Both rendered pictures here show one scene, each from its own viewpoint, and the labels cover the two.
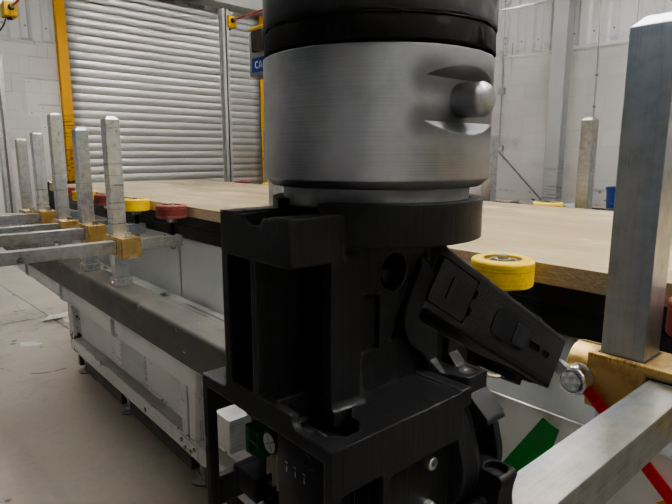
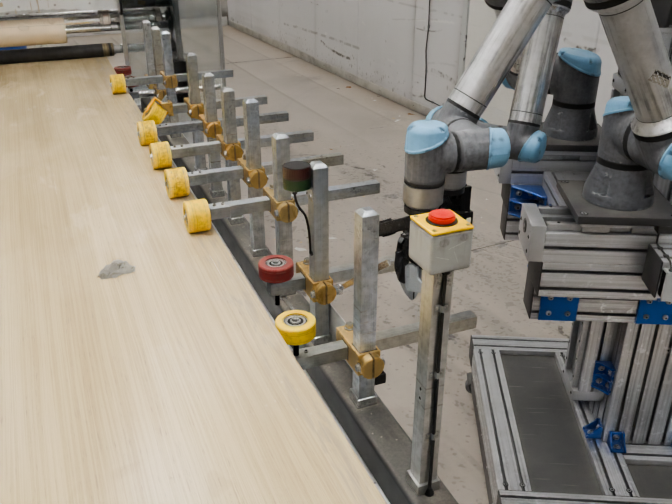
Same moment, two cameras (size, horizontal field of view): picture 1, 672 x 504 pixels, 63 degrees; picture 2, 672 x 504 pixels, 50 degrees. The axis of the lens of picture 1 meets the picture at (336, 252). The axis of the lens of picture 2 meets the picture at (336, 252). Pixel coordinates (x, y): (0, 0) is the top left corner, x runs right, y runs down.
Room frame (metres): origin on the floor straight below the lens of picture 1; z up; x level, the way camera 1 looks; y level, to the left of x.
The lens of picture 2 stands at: (1.81, 0.24, 1.65)
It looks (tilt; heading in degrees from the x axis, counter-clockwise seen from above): 26 degrees down; 198
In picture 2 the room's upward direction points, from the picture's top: straight up
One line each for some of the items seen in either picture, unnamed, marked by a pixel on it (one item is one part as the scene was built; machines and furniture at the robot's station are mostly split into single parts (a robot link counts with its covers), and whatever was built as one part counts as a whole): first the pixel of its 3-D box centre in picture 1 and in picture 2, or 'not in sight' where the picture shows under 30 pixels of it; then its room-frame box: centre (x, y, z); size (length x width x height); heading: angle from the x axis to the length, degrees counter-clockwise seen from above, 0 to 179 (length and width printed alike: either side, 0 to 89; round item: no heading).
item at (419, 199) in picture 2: not in sight; (424, 193); (0.57, 0.00, 1.15); 0.08 x 0.08 x 0.05
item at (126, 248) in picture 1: (121, 244); not in sight; (1.38, 0.55, 0.81); 0.13 x 0.06 x 0.05; 41
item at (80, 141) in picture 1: (86, 211); not in sight; (1.58, 0.73, 0.87); 0.03 x 0.03 x 0.48; 41
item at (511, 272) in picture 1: (500, 297); (296, 342); (0.70, -0.22, 0.85); 0.08 x 0.08 x 0.11
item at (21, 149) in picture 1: (26, 199); not in sight; (2.15, 1.22, 0.86); 0.03 x 0.03 x 0.48; 41
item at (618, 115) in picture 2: not in sight; (632, 127); (0.18, 0.37, 1.21); 0.13 x 0.12 x 0.14; 33
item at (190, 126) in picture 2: not in sight; (218, 122); (-0.36, -0.91, 0.95); 0.50 x 0.04 x 0.04; 131
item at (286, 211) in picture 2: not in sight; (280, 204); (0.24, -0.43, 0.95); 0.13 x 0.06 x 0.05; 41
